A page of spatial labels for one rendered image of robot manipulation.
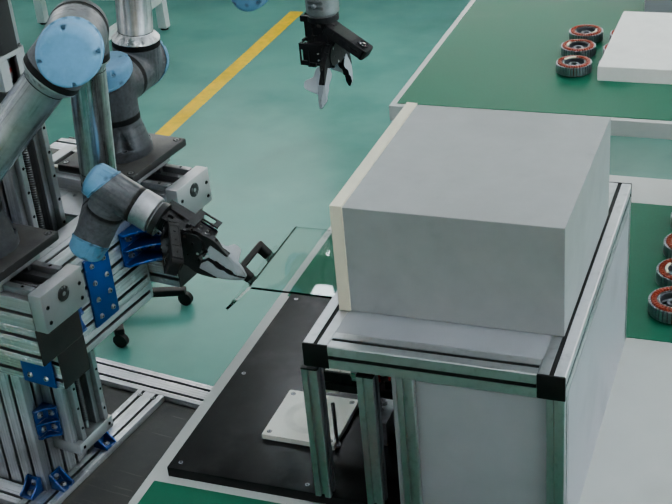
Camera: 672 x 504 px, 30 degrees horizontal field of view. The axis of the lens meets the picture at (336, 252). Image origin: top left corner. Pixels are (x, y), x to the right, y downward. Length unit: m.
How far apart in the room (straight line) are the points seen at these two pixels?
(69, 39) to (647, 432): 1.30
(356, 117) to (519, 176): 3.60
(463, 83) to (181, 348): 1.26
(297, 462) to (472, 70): 2.01
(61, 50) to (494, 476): 1.06
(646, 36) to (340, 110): 2.92
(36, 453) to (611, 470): 1.52
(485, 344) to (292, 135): 3.60
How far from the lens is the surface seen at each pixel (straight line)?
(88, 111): 2.53
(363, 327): 2.12
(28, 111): 2.40
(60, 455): 3.34
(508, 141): 2.26
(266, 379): 2.62
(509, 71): 4.09
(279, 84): 6.15
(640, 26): 3.12
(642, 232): 3.13
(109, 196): 2.46
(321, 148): 5.43
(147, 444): 3.44
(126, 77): 2.96
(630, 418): 2.51
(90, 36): 2.32
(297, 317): 2.81
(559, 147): 2.23
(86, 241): 2.52
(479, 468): 2.15
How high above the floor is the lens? 2.27
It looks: 29 degrees down
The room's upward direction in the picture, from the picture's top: 5 degrees counter-clockwise
